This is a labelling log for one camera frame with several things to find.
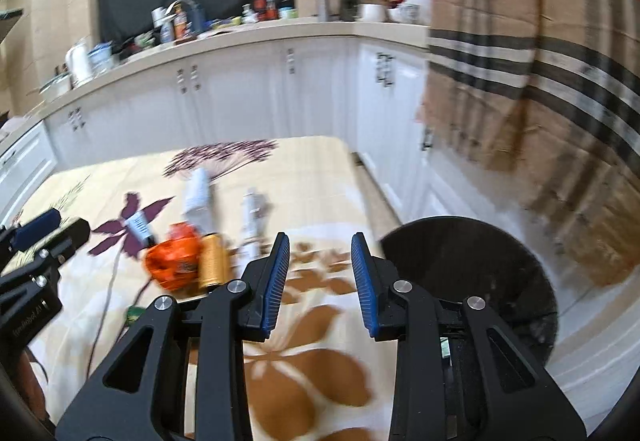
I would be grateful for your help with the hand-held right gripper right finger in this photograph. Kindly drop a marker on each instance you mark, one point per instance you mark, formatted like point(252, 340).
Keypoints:
point(362, 281)

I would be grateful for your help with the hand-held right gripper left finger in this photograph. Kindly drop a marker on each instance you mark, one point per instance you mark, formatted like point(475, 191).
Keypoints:
point(277, 281)

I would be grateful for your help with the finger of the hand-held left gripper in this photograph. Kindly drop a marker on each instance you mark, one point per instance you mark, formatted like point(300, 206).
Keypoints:
point(37, 227)
point(67, 236)

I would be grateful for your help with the white printed wrapper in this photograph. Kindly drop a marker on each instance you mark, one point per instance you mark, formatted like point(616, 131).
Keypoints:
point(252, 221)

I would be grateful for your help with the gold bottle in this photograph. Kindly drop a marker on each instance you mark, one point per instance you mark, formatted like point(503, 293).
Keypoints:
point(212, 261)

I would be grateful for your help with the light blue tube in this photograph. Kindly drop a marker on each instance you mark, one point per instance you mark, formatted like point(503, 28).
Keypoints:
point(139, 227)

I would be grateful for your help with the green bottle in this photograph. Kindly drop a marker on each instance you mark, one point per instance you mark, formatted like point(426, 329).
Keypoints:
point(134, 316)

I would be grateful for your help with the orange plastic bag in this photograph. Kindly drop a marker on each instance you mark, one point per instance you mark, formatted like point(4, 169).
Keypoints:
point(172, 263)

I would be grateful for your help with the black lined trash bin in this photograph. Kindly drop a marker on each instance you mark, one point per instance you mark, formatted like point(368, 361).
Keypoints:
point(470, 271)

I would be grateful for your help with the white tube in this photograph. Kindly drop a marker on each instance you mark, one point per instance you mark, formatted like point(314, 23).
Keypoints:
point(197, 198)

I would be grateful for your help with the floral tablecloth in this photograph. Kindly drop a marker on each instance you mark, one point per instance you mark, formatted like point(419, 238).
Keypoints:
point(310, 201)

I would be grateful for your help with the white kettle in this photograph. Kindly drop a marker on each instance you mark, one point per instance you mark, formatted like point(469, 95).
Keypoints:
point(80, 66)

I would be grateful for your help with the clear water pitcher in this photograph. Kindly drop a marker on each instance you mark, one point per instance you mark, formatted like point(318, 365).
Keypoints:
point(101, 58)

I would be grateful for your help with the white base cabinets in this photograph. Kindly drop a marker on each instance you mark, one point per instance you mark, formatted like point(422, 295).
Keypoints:
point(240, 91)

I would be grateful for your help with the range hood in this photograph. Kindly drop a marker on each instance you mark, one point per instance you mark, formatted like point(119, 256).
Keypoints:
point(10, 15)

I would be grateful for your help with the white dish soap bottle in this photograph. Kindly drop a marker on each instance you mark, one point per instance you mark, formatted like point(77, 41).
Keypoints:
point(162, 28)

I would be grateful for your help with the orange bottle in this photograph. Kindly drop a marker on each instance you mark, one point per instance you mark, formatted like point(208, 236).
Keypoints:
point(180, 26)

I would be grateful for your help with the chrome faucet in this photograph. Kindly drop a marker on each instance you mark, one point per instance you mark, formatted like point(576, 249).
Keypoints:
point(187, 8)

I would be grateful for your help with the patterned white mug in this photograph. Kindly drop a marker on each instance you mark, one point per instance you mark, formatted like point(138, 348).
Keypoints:
point(410, 14)

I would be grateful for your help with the white soy milk maker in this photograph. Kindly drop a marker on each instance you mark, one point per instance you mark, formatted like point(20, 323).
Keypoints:
point(372, 8)

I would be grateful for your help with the plaid scarf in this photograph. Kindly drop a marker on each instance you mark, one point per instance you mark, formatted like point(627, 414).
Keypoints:
point(540, 71)

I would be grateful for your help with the grey thermos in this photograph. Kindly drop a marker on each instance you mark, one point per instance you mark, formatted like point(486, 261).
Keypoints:
point(323, 8)

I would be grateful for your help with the dark soda bottle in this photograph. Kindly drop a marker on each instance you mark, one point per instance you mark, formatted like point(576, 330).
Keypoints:
point(259, 3)

